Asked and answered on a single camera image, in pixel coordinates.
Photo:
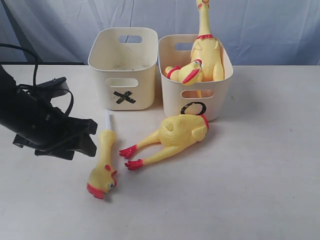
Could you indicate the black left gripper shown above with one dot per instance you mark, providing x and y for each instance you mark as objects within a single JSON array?
[{"x": 50, "y": 133}]

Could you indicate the detached chicken head with tube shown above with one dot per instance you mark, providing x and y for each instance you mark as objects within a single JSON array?
[{"x": 103, "y": 177}]

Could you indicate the yellow rubber chicken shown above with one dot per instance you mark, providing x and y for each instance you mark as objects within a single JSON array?
[
  {"x": 187, "y": 75},
  {"x": 206, "y": 47}
]

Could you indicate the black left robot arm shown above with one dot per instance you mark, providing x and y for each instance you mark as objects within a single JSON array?
[{"x": 14, "y": 97}]

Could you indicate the cream bin marked X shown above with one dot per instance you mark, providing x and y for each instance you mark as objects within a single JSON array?
[{"x": 123, "y": 61}]

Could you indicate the headless yellow chicken body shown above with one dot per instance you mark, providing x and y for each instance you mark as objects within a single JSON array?
[{"x": 176, "y": 133}]

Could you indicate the cream bin marked O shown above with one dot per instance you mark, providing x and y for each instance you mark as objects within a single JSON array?
[{"x": 202, "y": 98}]

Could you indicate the white backdrop curtain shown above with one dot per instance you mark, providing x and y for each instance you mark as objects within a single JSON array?
[{"x": 253, "y": 32}]

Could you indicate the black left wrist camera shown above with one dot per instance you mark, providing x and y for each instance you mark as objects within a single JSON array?
[{"x": 54, "y": 88}]

